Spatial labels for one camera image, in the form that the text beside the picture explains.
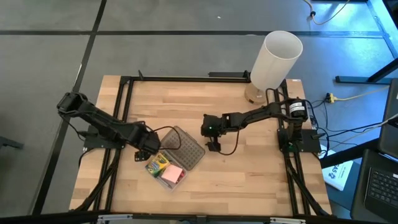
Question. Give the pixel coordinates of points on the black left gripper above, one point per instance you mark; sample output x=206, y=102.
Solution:
x=150, y=143

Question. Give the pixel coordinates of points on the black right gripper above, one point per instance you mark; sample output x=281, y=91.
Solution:
x=213, y=124

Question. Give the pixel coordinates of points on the black laptop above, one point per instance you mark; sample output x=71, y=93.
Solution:
x=381, y=189

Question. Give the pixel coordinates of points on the black monitor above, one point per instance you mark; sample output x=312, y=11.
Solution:
x=390, y=124

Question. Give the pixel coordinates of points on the grey chair foot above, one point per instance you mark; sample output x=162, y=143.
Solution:
x=11, y=143

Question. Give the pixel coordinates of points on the black aluminium table frame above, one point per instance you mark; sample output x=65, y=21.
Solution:
x=199, y=79

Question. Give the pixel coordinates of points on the silver mounting bracket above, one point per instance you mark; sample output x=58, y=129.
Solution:
x=115, y=217
x=287, y=220

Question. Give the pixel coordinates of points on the clear pencil case grey lid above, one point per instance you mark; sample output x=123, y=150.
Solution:
x=186, y=149

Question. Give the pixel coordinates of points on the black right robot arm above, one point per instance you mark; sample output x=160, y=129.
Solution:
x=267, y=113

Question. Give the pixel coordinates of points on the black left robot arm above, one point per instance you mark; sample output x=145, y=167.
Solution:
x=102, y=121

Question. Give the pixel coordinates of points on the black desk foot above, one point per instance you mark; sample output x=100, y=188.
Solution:
x=360, y=79

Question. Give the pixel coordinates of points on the pink sticky note pad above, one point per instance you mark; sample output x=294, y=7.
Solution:
x=172, y=173

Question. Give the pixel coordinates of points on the white printed booklet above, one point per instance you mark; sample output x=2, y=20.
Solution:
x=337, y=175

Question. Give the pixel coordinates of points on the yellow green crayon box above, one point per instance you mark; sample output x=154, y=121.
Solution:
x=158, y=164

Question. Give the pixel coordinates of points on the white shade lamp wooden base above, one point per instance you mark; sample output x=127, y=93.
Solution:
x=273, y=62

